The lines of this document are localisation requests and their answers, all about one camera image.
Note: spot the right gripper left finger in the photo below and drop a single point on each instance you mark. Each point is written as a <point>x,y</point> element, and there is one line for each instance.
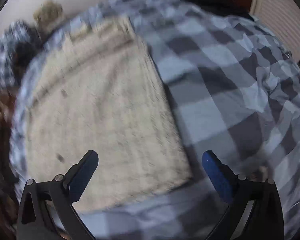
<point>34,219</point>

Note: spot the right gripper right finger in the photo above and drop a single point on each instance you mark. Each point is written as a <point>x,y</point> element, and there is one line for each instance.
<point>265,220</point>

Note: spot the cream plaid tweed jacket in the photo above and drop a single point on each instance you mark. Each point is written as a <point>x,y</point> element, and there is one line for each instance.
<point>100,91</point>

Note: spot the black clothing pile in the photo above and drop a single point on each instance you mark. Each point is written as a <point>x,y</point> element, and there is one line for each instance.
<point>222,8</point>

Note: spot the blue checkered bed sheet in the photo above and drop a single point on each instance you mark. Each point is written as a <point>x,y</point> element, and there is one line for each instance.
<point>233,89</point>

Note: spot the rumpled blue checkered quilt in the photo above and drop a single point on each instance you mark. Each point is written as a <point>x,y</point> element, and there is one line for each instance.
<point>18,45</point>

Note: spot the beige box fan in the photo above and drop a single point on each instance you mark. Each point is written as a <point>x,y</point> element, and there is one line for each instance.
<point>49,16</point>

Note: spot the white louvered wardrobe door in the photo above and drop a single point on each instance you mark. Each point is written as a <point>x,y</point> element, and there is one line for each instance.
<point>282,17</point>

